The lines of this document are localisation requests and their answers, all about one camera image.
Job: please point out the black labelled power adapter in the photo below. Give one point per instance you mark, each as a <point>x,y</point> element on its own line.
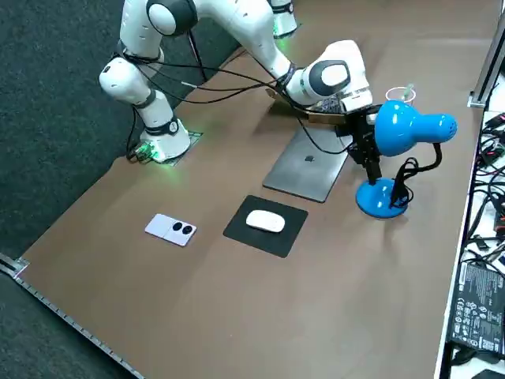
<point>479,304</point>

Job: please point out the aluminium table edge rail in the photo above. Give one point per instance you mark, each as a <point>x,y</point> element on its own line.
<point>59,312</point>

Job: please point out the green marker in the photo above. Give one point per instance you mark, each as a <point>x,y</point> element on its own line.
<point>409,90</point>

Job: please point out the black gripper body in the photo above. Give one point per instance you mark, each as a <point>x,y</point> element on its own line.
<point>361,134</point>

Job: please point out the aluminium frame post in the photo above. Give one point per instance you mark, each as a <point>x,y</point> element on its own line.
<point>487,67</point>

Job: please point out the blue gooseneck desk lamp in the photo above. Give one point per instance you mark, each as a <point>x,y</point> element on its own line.
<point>398,126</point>

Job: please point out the clear bag of black parts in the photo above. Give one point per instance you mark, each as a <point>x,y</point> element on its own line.
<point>329,106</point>

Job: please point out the white computer mouse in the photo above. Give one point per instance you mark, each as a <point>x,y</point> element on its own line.
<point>265,221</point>

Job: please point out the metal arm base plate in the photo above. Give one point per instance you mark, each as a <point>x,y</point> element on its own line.
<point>193,138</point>

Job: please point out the open brown cardboard box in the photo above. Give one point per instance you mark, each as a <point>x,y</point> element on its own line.
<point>327,118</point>

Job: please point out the grey aluminium laptop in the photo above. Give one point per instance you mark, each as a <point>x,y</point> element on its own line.
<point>304,169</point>

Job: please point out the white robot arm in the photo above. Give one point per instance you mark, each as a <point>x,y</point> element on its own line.
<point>284,19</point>
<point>252,35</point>

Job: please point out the black mouse pad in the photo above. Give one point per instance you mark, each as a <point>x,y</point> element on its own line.
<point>272,241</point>

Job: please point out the clear plastic cup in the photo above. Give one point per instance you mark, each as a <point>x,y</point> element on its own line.
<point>394,94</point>

